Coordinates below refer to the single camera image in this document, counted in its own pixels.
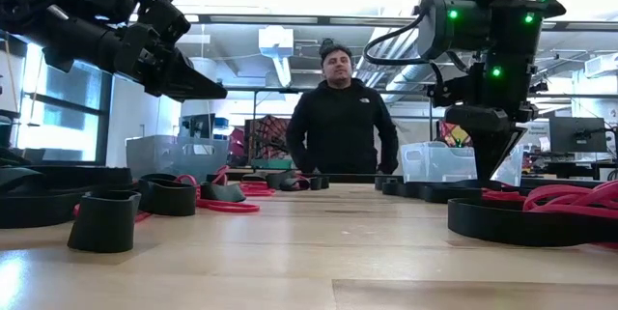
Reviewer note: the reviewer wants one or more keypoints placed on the silver ceiling duct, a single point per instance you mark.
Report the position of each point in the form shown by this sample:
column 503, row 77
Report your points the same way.
column 401, row 78

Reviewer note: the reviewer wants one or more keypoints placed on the clear plastic basket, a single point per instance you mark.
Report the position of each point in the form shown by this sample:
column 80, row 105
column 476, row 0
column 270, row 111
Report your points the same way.
column 434, row 162

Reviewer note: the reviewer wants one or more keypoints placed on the background desk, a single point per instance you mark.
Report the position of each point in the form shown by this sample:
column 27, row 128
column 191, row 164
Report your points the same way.
column 579, row 167

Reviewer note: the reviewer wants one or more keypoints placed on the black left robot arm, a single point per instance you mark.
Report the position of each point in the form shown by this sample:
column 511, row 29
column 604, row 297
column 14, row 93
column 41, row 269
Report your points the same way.
column 58, row 35

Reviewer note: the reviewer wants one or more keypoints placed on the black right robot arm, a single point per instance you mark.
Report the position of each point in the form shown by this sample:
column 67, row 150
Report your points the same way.
column 512, row 35

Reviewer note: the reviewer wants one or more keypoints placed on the grey translucent plastic basket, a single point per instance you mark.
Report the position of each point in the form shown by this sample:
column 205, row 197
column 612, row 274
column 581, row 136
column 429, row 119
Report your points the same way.
column 159, row 155

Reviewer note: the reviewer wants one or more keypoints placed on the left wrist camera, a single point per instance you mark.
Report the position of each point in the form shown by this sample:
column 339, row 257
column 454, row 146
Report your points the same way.
column 164, row 20

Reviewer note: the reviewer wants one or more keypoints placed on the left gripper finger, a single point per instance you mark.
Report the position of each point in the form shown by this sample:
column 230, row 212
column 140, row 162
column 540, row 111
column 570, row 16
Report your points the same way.
column 183, row 95
column 193, row 78

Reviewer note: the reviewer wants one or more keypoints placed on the red patterned cloth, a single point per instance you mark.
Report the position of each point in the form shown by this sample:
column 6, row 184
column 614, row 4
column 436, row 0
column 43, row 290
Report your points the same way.
column 265, row 136

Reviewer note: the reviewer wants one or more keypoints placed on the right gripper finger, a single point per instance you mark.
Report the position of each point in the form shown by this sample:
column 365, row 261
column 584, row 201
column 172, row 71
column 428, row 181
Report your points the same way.
column 507, row 148
column 485, row 150

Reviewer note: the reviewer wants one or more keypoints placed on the black pipe rail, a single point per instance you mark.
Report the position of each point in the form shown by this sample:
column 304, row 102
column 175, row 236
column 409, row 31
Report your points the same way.
column 270, row 92

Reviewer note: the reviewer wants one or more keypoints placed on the large window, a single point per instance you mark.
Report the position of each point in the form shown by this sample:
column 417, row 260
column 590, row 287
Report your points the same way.
column 63, row 107

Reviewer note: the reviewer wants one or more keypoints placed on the colourful patterned quilt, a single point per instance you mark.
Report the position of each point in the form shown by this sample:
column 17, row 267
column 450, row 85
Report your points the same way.
column 451, row 133

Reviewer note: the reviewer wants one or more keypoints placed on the person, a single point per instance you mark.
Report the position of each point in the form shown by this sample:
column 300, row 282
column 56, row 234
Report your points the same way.
column 338, row 126

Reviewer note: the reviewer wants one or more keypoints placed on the white wall unit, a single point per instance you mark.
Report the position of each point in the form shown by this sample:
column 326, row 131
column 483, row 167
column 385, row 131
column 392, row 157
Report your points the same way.
column 601, row 66

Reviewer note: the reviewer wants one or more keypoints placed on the black background monitor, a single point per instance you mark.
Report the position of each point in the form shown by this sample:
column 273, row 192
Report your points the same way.
column 577, row 133

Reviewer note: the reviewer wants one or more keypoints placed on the white hanging cloth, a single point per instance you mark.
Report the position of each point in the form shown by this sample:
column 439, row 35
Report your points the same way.
column 415, row 129

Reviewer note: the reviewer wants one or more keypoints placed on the grey overhead beam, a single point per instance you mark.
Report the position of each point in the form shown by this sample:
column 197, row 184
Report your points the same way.
column 289, row 20

